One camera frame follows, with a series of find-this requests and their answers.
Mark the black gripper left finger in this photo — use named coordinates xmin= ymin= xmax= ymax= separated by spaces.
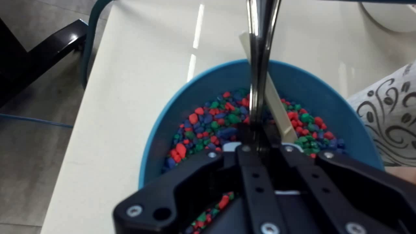
xmin=113 ymin=146 xmax=278 ymax=234

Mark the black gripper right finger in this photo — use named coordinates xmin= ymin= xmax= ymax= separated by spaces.
xmin=269 ymin=146 xmax=416 ymax=234

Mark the silver metal spoon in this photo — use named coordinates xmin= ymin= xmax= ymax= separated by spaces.
xmin=247 ymin=0 xmax=282 ymax=122

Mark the blue bowl of coloured pebbles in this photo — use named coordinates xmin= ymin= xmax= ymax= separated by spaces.
xmin=140 ymin=61 xmax=381 ymax=234

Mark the patterned paper cup empty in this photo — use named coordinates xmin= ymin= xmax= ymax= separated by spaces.
xmin=347 ymin=62 xmax=416 ymax=166

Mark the teal power cable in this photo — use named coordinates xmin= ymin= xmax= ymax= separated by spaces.
xmin=0 ymin=0 xmax=114 ymax=130

